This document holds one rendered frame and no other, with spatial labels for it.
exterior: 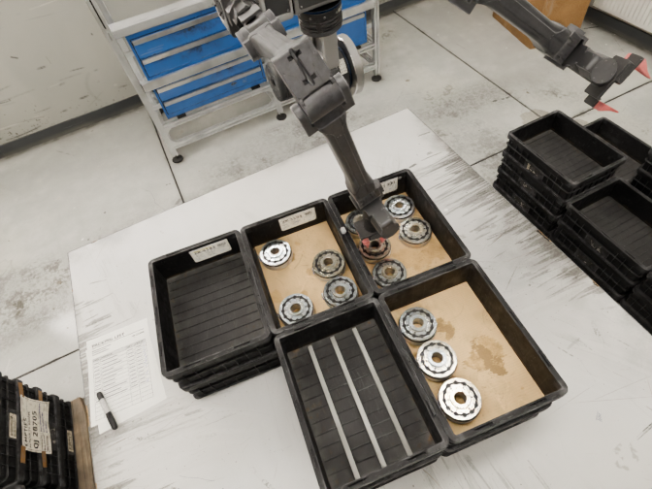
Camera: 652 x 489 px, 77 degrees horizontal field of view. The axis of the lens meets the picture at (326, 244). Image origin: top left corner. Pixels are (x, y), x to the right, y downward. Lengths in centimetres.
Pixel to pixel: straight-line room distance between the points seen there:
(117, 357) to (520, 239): 143
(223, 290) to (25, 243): 214
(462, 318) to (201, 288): 81
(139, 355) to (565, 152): 199
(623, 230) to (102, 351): 211
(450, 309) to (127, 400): 102
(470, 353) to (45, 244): 271
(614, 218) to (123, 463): 209
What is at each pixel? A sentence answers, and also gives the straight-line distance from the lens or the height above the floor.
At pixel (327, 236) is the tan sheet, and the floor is 83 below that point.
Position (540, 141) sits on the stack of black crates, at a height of 49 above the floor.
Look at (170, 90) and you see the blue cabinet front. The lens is 296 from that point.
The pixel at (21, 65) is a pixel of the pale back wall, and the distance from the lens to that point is 380.
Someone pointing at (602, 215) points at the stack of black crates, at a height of 38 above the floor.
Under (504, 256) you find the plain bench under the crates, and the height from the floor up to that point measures 70.
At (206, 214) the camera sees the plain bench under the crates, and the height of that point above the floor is 70.
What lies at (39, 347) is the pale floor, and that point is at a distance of 276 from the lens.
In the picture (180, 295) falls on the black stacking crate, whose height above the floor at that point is 83.
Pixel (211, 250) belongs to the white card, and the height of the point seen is 89.
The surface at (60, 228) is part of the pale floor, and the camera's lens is 324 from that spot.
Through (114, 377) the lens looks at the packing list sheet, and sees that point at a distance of 154.
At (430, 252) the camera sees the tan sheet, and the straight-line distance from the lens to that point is 134.
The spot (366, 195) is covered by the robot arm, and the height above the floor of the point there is 114.
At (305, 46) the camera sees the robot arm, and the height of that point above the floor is 156.
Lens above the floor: 193
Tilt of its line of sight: 54 degrees down
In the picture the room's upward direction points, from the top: 12 degrees counter-clockwise
